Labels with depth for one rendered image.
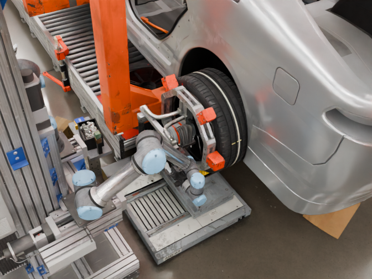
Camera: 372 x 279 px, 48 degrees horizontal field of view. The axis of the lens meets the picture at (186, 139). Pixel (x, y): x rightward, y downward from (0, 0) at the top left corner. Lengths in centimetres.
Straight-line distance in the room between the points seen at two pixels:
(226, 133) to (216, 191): 82
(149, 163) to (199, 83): 78
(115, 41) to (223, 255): 166
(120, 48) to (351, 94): 144
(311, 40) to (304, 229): 175
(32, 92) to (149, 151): 59
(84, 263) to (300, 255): 153
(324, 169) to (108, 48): 144
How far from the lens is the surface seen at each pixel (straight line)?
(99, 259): 287
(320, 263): 326
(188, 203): 316
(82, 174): 220
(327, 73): 194
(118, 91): 286
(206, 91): 245
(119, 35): 263
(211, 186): 317
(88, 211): 208
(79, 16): 511
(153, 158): 189
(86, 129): 312
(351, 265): 334
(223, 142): 244
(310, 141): 210
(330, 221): 348
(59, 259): 231
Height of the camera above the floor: 271
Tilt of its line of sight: 45 degrees down
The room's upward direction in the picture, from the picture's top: 4 degrees clockwise
